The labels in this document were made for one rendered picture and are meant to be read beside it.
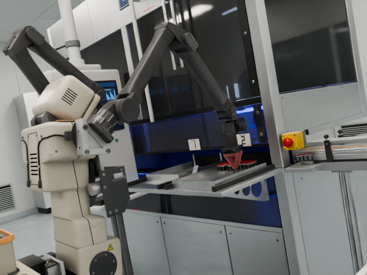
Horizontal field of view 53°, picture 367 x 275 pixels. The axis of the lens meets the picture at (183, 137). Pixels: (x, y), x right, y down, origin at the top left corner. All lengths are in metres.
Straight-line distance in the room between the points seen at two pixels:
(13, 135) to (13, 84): 0.87
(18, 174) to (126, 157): 4.60
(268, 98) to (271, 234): 0.64
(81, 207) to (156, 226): 1.20
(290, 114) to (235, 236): 0.69
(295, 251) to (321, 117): 0.69
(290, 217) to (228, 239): 0.43
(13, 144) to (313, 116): 5.57
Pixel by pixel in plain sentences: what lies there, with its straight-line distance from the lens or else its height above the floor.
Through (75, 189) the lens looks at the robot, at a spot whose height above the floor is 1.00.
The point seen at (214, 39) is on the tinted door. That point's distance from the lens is 1.86.
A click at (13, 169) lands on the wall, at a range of 6.78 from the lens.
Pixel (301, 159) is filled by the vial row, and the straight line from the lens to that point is 1.71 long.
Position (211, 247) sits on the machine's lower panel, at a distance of 2.14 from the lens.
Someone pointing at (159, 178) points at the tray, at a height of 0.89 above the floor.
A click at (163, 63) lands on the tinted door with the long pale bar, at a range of 2.14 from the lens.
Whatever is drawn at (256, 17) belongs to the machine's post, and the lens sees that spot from 1.70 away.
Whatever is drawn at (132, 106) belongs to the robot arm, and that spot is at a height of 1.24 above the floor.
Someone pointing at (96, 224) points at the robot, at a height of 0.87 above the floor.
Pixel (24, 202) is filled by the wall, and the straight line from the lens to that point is 6.85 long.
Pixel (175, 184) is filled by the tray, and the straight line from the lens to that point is 1.60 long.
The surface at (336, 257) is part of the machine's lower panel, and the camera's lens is 2.12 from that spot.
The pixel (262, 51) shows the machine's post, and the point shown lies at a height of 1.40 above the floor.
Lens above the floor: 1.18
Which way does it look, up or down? 3 degrees down
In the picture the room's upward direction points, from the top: 10 degrees counter-clockwise
